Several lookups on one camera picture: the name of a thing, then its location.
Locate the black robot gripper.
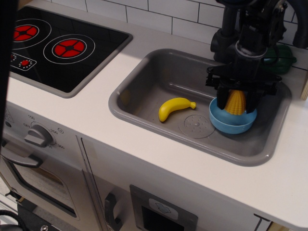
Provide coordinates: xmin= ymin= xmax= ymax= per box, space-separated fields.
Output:
xmin=205 ymin=48 xmax=282 ymax=114

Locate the yellow toy corn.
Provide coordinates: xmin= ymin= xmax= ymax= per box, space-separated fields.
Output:
xmin=224 ymin=90 xmax=246 ymax=116

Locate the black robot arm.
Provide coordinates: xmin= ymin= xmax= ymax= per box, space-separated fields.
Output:
xmin=206 ymin=0 xmax=287 ymax=113

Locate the light blue plastic bowl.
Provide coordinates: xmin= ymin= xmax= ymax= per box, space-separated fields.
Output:
xmin=209 ymin=98 xmax=257 ymax=134

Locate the grey toy sink basin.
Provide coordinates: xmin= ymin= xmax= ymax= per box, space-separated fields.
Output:
xmin=109 ymin=49 xmax=292 ymax=166

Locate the dark grey toy faucet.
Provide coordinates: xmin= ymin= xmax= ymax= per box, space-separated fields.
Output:
xmin=211 ymin=0 xmax=308 ymax=52

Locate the green toy bell pepper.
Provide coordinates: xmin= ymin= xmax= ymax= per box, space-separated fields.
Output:
xmin=260 ymin=44 xmax=297 ymax=75

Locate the yellow toy banana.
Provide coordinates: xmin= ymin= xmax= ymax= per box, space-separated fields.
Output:
xmin=158 ymin=97 xmax=196 ymax=122

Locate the grey dispenser panel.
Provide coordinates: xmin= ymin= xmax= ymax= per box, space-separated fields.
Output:
xmin=129 ymin=185 xmax=198 ymax=231

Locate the black toy stovetop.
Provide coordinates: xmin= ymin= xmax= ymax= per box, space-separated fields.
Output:
xmin=10 ymin=6 xmax=133 ymax=98

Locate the toy oven door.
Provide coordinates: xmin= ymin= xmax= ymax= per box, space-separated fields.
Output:
xmin=0 ymin=137 xmax=102 ymax=231

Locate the grey oven temperature knob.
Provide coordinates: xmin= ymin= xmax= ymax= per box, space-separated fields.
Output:
xmin=24 ymin=125 xmax=53 ymax=147

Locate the black foreground pole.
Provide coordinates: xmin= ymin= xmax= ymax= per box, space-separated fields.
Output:
xmin=0 ymin=0 xmax=18 ymax=140

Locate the grey cabinet door handle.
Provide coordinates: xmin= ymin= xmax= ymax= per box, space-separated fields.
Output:
xmin=104 ymin=192 xmax=123 ymax=231

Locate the grey oven door handle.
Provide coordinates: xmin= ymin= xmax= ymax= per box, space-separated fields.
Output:
xmin=1 ymin=140 xmax=43 ymax=168

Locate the black cable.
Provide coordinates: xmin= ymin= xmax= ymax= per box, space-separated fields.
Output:
xmin=0 ymin=209 xmax=34 ymax=231

